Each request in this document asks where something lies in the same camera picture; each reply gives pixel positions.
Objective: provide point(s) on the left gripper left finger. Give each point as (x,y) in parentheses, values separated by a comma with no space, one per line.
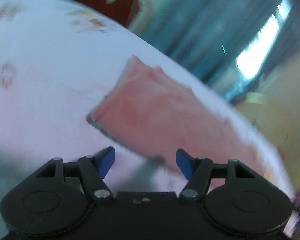
(80,181)

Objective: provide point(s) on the blue-grey window curtain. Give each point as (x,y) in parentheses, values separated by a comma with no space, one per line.
(232,46)

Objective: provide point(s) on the cream round headboard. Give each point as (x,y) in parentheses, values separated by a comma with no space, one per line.
(274,109)

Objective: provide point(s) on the floral white bed blanket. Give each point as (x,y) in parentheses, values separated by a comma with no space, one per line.
(58,60)

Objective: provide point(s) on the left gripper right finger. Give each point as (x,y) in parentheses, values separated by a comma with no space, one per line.
(200,171)

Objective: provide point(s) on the pink knit shirt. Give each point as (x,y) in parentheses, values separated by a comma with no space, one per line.
(154,115)

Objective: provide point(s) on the red heart-shaped headboard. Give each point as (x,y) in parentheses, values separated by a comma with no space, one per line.
(107,0)

